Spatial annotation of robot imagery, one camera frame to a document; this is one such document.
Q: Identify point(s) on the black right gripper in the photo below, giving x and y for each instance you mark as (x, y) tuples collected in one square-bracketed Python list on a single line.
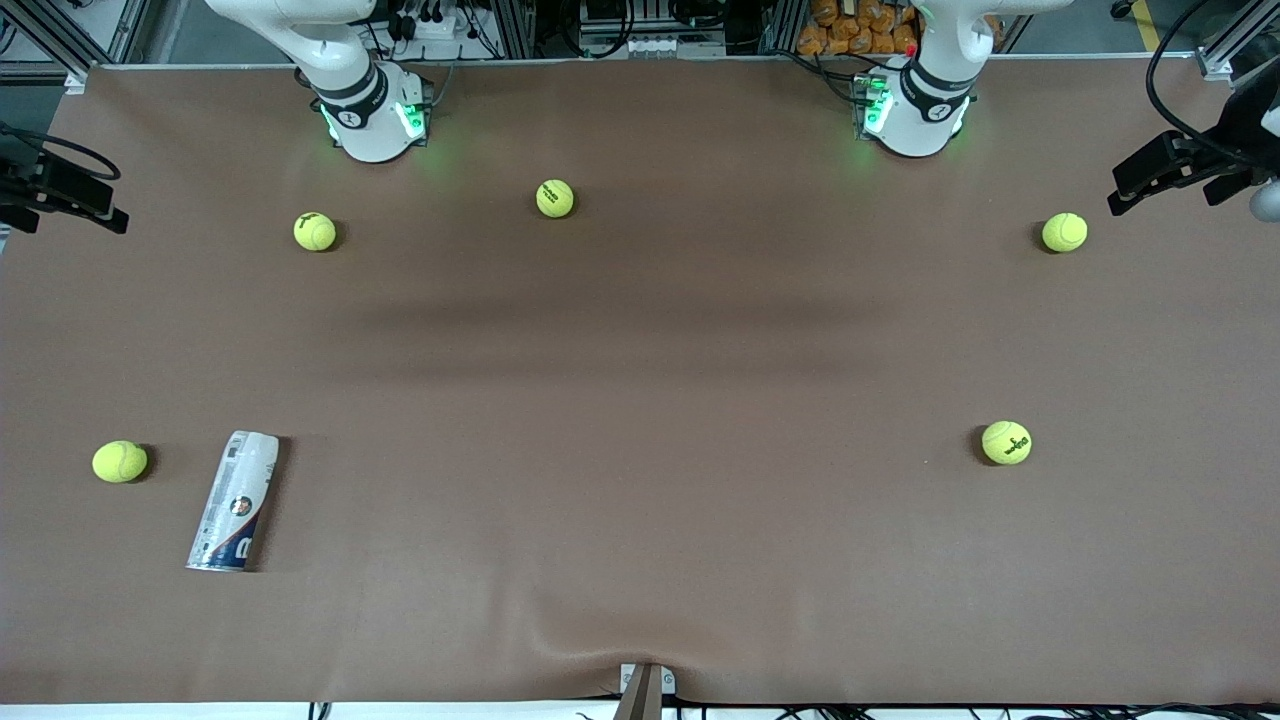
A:
[(22, 186)]

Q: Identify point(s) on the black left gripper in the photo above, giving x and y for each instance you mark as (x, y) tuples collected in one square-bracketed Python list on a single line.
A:
[(1243, 131)]

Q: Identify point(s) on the silver blue tennis ball can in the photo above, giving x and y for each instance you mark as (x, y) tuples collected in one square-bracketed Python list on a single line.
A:
[(235, 500)]

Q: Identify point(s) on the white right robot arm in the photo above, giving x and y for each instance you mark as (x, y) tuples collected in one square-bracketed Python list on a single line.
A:
[(370, 130)]

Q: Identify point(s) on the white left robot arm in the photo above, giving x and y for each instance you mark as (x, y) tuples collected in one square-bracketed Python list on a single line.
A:
[(925, 125)]

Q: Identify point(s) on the yellow tennis ball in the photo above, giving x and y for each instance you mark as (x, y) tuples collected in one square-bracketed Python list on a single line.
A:
[(120, 461), (1006, 442), (315, 231), (555, 198), (1064, 232)]

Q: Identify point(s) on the orange objects pile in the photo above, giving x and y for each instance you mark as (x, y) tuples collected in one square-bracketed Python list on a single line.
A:
[(860, 28)]

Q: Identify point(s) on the white power strip with plugs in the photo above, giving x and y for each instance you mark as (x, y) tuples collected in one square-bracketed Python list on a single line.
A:
[(440, 27)]

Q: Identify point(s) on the long white socket strip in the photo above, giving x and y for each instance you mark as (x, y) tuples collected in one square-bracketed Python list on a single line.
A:
[(650, 45)]

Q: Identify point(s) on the brown table mat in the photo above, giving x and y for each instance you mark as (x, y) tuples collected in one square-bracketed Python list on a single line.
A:
[(640, 500)]

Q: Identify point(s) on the brown tapered pole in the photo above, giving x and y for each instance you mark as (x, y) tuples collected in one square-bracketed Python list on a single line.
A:
[(640, 700)]

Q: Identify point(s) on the aluminium frame strut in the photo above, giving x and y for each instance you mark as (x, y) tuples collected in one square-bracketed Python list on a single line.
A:
[(1225, 55), (60, 45)]

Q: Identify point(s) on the aluminium frame post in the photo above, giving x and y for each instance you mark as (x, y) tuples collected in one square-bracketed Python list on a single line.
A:
[(517, 25), (783, 22)]

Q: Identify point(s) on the metal table clamp bracket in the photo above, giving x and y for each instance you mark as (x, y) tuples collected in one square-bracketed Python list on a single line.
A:
[(668, 682)]

